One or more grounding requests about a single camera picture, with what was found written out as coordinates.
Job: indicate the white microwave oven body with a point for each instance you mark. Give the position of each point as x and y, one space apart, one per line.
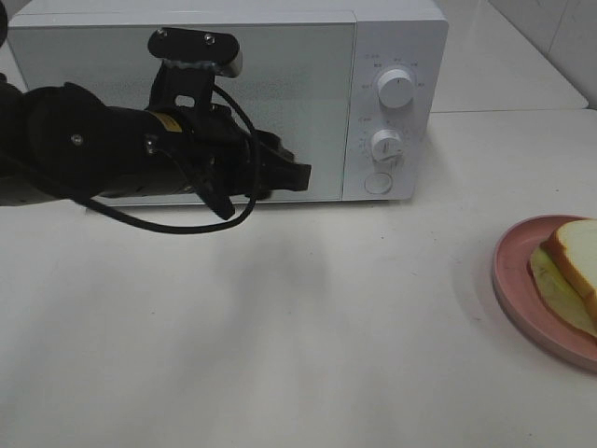
387 34

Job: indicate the pink round plate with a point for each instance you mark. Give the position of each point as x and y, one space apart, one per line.
517 295

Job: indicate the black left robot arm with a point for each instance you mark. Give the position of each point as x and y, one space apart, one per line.
64 143

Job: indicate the sandwich with lettuce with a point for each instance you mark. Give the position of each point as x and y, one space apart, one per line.
564 268

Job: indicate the round white door button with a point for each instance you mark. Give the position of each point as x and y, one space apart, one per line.
378 183

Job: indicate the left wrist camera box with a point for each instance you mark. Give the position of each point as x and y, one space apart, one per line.
216 53

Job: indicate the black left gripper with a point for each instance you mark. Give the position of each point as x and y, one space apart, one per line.
207 153

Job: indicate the upper white power knob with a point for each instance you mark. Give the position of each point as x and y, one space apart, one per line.
395 88

